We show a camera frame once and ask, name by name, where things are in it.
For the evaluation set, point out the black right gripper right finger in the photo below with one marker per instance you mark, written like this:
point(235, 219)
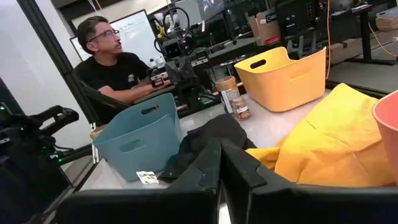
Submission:
point(280, 205)

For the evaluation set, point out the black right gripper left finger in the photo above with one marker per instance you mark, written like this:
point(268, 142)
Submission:
point(192, 205)

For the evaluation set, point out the large spice jar tan lid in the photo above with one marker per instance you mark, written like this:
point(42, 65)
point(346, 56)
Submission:
point(228, 90)

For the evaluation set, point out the black cloth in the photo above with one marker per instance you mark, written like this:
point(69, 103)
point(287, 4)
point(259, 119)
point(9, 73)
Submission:
point(214, 130)

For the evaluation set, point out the blue plastic bin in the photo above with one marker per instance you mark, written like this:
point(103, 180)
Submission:
point(140, 137)

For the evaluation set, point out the black red handheld device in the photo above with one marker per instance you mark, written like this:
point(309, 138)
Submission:
point(158, 79)

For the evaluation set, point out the white paper scrap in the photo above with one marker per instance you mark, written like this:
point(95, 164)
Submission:
point(147, 177)

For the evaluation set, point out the whiteboard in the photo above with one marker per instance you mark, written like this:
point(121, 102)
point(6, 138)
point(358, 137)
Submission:
point(136, 37)

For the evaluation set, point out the grey computer monitor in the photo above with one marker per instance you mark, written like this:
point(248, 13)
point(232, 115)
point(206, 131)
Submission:
point(192, 11)

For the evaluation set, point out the person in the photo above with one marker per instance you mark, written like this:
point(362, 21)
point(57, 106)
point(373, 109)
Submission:
point(112, 71)

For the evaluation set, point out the yellow cloth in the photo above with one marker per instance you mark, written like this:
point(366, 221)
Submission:
point(335, 140)

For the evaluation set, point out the cardboard box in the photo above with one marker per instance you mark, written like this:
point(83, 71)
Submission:
point(265, 26)

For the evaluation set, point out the yellow plastic bin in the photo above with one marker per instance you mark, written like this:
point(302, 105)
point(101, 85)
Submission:
point(280, 84)

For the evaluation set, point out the spice jar brown lid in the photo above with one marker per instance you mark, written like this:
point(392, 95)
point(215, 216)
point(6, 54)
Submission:
point(97, 132)

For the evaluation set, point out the black equipment rack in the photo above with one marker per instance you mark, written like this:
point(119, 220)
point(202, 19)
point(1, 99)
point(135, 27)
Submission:
point(295, 18)

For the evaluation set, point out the coral plastic bin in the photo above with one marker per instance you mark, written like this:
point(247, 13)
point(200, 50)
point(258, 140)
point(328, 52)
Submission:
point(388, 124)

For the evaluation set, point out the black machine beside table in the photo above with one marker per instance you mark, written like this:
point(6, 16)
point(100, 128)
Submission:
point(25, 155)

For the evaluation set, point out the black desk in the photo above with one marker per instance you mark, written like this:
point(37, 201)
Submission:
point(365, 31)

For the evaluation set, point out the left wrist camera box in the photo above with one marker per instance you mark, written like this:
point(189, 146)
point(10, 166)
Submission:
point(171, 48)

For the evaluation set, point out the silver aluminium frame leg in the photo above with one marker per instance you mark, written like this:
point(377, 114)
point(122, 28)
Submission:
point(95, 149)

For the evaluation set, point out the black frame post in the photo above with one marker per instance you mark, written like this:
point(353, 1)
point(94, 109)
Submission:
point(53, 46)

